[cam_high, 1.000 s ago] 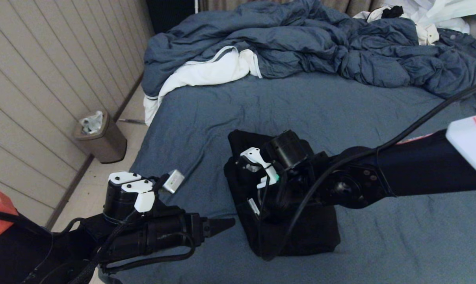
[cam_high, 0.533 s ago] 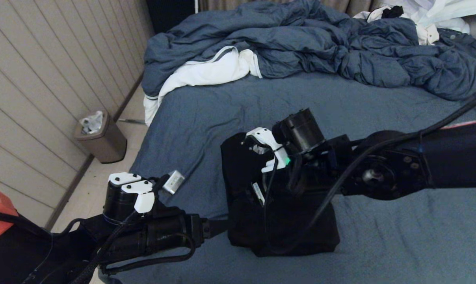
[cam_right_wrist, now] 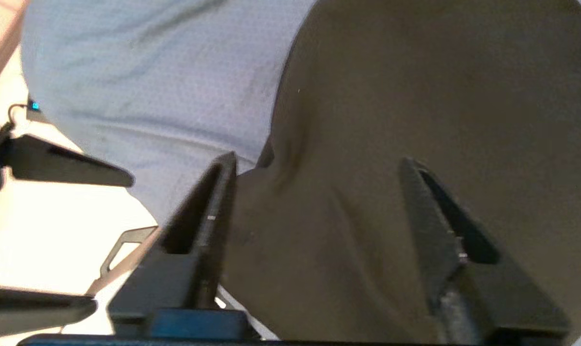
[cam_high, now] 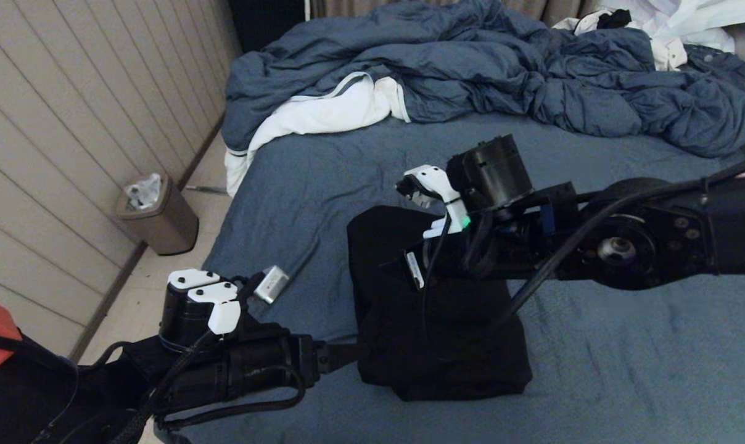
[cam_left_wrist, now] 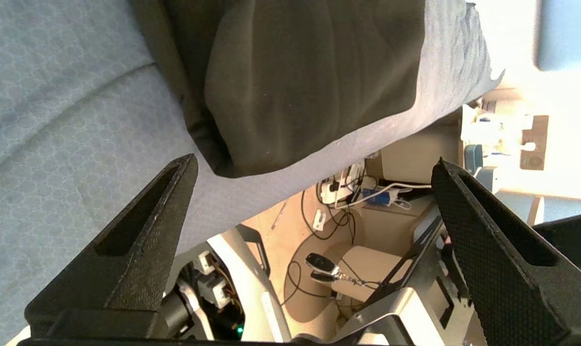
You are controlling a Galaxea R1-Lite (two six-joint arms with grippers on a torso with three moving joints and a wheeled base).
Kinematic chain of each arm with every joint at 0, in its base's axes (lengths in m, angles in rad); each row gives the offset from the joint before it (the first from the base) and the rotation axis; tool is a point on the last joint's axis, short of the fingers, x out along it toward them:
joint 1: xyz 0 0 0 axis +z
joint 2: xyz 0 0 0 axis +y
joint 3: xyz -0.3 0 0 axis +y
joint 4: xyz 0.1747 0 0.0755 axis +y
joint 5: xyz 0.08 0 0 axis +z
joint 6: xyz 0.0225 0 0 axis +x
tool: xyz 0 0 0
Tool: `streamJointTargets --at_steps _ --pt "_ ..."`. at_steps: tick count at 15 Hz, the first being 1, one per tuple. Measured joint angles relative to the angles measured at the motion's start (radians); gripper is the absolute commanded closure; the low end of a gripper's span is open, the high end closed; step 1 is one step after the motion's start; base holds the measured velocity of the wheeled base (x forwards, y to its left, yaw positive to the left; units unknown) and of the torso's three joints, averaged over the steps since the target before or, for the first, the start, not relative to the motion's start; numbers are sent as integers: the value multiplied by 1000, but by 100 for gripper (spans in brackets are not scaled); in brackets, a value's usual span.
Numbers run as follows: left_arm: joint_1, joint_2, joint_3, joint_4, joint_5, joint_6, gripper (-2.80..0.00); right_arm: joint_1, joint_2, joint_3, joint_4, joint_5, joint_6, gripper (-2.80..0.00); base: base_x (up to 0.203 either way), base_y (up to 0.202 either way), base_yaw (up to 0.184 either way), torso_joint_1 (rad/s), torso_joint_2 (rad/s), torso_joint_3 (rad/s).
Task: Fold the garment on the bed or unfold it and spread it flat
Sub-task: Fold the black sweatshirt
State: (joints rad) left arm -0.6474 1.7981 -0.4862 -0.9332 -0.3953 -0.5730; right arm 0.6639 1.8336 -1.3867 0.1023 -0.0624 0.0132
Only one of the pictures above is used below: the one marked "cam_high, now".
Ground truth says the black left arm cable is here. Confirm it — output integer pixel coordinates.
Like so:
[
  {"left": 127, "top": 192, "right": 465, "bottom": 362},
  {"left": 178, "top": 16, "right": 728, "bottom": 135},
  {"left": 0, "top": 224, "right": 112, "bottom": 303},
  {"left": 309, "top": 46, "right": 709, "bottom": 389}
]
[{"left": 0, "top": 333, "right": 308, "bottom": 444}]

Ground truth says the beige curtain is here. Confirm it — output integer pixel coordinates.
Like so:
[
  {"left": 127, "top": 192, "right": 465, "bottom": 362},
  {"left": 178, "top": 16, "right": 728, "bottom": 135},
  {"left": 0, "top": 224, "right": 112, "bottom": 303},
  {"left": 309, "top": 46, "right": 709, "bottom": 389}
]
[{"left": 311, "top": 0, "right": 601, "bottom": 27}]

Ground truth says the white clothes pile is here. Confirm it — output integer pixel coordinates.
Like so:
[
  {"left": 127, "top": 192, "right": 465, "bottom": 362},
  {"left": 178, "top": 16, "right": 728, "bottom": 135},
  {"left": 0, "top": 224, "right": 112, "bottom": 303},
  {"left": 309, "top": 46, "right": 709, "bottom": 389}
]
[{"left": 554, "top": 0, "right": 745, "bottom": 53}]

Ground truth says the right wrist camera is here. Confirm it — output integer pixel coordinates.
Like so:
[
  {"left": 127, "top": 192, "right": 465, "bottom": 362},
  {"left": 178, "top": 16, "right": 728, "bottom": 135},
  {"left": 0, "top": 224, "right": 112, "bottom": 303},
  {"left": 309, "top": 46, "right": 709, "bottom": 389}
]
[{"left": 396, "top": 134, "right": 533, "bottom": 240}]

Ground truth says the blue bed sheet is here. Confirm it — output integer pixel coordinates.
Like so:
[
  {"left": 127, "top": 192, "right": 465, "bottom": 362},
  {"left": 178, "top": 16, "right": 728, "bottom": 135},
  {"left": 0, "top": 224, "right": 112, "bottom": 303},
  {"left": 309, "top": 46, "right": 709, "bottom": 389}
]
[{"left": 154, "top": 114, "right": 745, "bottom": 444}]

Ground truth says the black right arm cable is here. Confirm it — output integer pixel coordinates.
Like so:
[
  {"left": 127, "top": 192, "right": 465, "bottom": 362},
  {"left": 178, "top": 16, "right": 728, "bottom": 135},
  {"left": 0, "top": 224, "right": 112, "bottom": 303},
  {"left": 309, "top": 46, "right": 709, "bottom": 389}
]
[{"left": 422, "top": 151, "right": 745, "bottom": 334}]

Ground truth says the cream garment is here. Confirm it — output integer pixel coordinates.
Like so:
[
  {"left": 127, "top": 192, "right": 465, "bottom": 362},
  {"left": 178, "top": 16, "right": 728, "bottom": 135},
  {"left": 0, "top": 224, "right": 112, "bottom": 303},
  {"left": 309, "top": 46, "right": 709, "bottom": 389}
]
[{"left": 653, "top": 36, "right": 689, "bottom": 70}]

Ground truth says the black zip hoodie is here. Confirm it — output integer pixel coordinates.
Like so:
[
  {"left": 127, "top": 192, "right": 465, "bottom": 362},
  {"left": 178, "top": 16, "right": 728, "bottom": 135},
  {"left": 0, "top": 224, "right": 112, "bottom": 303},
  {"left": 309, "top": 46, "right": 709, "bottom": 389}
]
[{"left": 347, "top": 205, "right": 533, "bottom": 403}]

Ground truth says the small black garment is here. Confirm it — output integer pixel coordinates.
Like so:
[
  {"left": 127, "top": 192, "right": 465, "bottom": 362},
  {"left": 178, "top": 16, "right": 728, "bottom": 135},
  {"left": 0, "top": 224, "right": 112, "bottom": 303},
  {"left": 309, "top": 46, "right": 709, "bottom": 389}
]
[{"left": 598, "top": 9, "right": 632, "bottom": 30}]

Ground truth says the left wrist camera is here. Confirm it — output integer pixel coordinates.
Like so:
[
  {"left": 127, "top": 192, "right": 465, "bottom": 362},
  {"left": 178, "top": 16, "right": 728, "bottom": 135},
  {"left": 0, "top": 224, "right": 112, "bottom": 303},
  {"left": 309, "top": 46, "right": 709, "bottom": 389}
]
[{"left": 158, "top": 265, "right": 290, "bottom": 352}]

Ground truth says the black furniture piece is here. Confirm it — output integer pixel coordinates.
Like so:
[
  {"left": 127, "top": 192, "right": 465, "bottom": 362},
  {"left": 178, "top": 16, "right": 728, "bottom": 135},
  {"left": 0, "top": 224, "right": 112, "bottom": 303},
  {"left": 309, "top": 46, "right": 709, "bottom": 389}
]
[{"left": 228, "top": 0, "right": 308, "bottom": 53}]

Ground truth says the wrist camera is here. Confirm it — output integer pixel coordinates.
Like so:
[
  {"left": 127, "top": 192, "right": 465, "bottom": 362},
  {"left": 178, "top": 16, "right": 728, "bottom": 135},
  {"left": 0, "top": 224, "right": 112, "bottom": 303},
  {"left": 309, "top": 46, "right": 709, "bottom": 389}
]
[
  {"left": 158, "top": 265, "right": 290, "bottom": 352},
  {"left": 396, "top": 134, "right": 533, "bottom": 240}
]

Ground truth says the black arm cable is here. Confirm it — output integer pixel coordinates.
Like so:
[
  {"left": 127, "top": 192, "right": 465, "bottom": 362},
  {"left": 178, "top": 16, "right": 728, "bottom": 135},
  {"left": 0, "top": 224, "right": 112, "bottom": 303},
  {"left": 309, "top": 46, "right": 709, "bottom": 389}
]
[
  {"left": 0, "top": 333, "right": 308, "bottom": 444},
  {"left": 422, "top": 151, "right": 745, "bottom": 334}
]

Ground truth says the rumpled blue duvet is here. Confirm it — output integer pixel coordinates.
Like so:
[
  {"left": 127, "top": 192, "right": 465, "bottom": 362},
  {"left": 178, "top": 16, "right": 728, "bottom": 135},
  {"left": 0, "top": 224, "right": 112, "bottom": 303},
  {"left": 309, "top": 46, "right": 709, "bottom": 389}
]
[{"left": 221, "top": 0, "right": 745, "bottom": 158}]

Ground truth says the white plastic bin liner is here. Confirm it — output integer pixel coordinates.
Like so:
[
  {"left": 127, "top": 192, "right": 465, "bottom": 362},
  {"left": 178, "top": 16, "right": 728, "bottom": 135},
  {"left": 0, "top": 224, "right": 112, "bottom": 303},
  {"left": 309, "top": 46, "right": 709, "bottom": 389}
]
[{"left": 125, "top": 173, "right": 163, "bottom": 210}]

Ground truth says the brown trash bin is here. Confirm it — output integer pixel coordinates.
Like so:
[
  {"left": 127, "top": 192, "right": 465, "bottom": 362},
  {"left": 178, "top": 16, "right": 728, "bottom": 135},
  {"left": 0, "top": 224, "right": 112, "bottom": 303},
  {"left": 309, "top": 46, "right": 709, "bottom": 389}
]
[{"left": 115, "top": 174, "right": 200, "bottom": 256}]

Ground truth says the blue denim garment with buttons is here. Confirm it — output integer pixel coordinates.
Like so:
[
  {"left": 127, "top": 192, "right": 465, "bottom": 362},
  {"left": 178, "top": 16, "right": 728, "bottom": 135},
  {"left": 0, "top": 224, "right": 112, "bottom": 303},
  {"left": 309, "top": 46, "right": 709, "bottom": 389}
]
[{"left": 686, "top": 44, "right": 745, "bottom": 99}]

